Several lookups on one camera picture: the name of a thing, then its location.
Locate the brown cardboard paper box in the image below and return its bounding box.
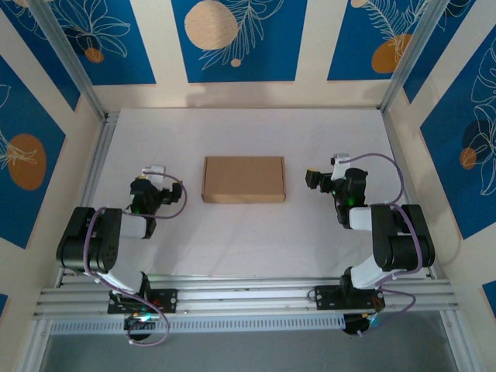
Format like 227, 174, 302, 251
201, 156, 288, 205

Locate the black controller module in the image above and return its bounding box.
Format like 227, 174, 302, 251
343, 313, 379, 337
122, 314, 158, 343

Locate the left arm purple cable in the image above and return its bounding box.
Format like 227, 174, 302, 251
84, 173, 189, 348

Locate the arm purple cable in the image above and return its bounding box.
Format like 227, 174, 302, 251
343, 152, 423, 330
84, 173, 189, 348

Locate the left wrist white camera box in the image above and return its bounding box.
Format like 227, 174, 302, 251
141, 165, 167, 186

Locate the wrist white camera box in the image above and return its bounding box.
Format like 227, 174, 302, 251
141, 165, 167, 186
329, 152, 353, 181

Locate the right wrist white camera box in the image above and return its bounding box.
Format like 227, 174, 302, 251
329, 152, 353, 181

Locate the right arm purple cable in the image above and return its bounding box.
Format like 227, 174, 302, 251
343, 152, 423, 330

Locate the aluminium side rail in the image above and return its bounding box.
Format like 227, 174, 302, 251
56, 112, 119, 288
382, 110, 436, 280

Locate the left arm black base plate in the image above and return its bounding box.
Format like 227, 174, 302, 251
107, 288, 179, 315

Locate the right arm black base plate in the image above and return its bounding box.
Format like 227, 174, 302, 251
314, 284, 385, 312

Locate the aluminium base rail beam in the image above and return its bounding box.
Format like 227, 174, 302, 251
33, 275, 462, 321

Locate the grey slotted cable duct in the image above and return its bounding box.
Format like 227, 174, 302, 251
49, 312, 346, 335

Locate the aluminium frame post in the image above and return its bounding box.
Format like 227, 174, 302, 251
376, 0, 455, 114
29, 0, 109, 122

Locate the aluminium frame leg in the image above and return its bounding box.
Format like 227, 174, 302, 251
17, 319, 53, 372
441, 309, 480, 372

